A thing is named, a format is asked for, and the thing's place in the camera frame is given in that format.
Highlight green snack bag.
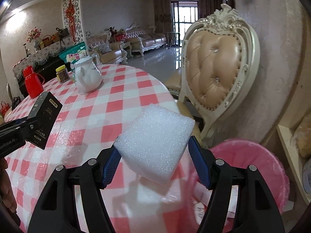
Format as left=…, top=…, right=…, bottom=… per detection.
left=59, top=41, right=88, bottom=65

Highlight yellow lid glass jar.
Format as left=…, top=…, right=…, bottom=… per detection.
left=55, top=65, right=69, bottom=83

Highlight metal drying rack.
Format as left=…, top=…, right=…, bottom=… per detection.
left=165, top=31, right=181, bottom=48

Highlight floral lace piano cover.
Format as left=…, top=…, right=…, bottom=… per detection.
left=13, top=40, right=73, bottom=72

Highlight blue label plastic bottle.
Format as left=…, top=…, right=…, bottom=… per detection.
left=302, top=158, right=311, bottom=187

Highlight dark handbag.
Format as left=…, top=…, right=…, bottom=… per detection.
left=56, top=27, right=70, bottom=39

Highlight pink lined trash bin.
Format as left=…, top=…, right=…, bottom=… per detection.
left=187, top=138, right=290, bottom=226

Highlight white teapot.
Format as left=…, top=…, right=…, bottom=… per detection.
left=73, top=53, right=102, bottom=95

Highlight vase of pink flowers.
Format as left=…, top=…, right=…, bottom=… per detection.
left=27, top=28, right=42, bottom=50

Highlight white lattice partition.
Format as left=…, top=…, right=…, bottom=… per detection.
left=62, top=0, right=82, bottom=46

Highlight pink checkered tablecloth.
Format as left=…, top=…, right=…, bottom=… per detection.
left=3, top=64, right=195, bottom=233

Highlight carved pink sofa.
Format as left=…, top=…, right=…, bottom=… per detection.
left=123, top=22, right=168, bottom=55

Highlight balcony window door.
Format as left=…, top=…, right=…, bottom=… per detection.
left=171, top=1, right=200, bottom=33

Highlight red knot wall hanging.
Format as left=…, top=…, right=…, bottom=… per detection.
left=65, top=0, right=76, bottom=39

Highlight brown patterned curtain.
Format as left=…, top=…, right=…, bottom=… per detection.
left=199, top=0, right=223, bottom=20
left=153, top=0, right=174, bottom=33

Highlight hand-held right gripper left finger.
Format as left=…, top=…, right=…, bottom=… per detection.
left=34, top=146, right=121, bottom=233

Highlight bagged bread loaf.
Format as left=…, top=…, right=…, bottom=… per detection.
left=293, top=113, right=311, bottom=159

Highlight person's left hand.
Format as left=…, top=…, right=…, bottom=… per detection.
left=0, top=159, right=20, bottom=224

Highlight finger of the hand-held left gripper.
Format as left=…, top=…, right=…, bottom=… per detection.
left=0, top=116, right=41, bottom=142

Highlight brown wicker basket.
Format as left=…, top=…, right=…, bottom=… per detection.
left=39, top=35, right=52, bottom=49

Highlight carved beige armchair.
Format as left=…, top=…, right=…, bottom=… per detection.
left=86, top=30, right=129, bottom=65

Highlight wooden shelf unit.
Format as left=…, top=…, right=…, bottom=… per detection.
left=277, top=73, right=311, bottom=211

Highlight white foam block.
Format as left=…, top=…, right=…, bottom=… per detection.
left=113, top=104, right=195, bottom=184

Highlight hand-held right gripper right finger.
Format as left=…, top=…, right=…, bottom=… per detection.
left=187, top=136, right=280, bottom=233

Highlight black upright piano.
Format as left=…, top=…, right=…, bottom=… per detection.
left=13, top=53, right=73, bottom=97

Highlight cream tufted dining chair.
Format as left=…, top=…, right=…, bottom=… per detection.
left=166, top=3, right=260, bottom=146

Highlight red thermos jug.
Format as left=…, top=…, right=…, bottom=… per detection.
left=22, top=65, right=46, bottom=99

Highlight small black box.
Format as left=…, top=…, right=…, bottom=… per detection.
left=23, top=91, right=63, bottom=150

